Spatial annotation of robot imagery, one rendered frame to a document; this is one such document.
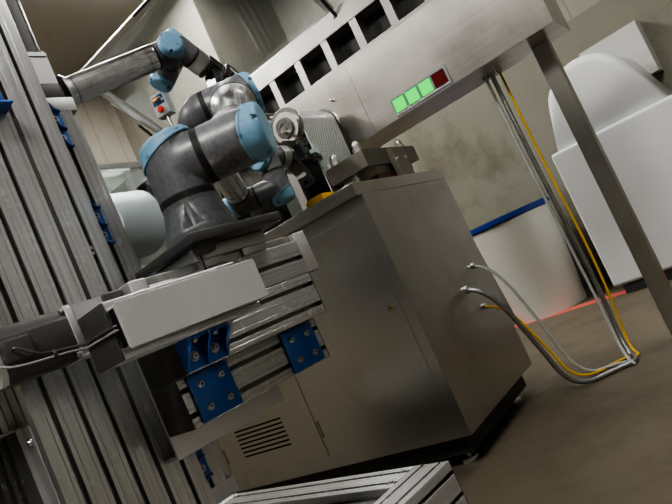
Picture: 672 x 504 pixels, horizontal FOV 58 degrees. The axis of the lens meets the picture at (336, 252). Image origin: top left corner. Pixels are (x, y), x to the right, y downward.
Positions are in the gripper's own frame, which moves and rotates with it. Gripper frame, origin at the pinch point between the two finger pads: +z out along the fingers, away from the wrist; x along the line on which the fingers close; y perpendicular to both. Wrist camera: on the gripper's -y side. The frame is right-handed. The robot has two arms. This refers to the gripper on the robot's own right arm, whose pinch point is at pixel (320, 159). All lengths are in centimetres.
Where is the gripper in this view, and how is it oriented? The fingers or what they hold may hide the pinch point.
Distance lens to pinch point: 221.9
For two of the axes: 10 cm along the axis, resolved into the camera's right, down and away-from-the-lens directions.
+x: -7.4, 3.8, 5.6
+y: -4.1, -9.1, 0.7
